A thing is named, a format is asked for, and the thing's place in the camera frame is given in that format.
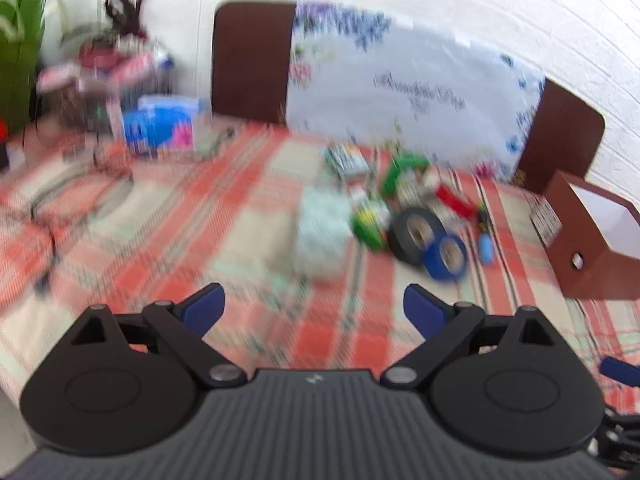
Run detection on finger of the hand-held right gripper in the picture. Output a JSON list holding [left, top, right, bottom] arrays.
[[599, 356, 640, 388]]

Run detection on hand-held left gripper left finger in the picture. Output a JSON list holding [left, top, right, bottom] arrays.
[[70, 282, 248, 388]]

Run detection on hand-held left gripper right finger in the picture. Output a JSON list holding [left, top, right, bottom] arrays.
[[381, 284, 556, 388]]

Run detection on blue tape roll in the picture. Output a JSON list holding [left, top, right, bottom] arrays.
[[424, 234, 469, 281]]

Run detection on black tape roll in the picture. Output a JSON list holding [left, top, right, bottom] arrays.
[[387, 206, 447, 266]]

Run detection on brown cardboard box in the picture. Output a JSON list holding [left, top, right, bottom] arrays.
[[530, 170, 640, 301]]

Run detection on red plaid tablecloth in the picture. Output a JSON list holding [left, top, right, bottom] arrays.
[[0, 120, 640, 416]]

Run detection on blue capped pen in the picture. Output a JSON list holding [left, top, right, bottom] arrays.
[[475, 202, 497, 267]]

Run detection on green yellow packet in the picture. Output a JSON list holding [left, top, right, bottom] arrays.
[[351, 200, 391, 253]]

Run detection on red packet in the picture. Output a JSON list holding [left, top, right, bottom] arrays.
[[435, 185, 476, 218]]

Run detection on white plastic packet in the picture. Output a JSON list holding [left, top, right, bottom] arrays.
[[295, 190, 353, 281]]

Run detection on small grey box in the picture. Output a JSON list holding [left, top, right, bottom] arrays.
[[325, 144, 370, 181]]

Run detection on blue tissue box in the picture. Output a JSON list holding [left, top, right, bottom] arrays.
[[122, 95, 201, 156]]

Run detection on white floral plastic cover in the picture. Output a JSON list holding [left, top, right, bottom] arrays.
[[285, 1, 547, 183]]

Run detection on brown chair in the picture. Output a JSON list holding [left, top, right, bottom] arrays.
[[512, 79, 606, 196], [211, 1, 298, 126]]

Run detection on pile of clutter items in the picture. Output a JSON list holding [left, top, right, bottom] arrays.
[[37, 0, 176, 131]]

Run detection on green bag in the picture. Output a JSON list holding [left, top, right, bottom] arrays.
[[0, 0, 46, 133]]

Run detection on black cable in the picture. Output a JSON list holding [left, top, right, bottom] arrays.
[[0, 160, 136, 296]]

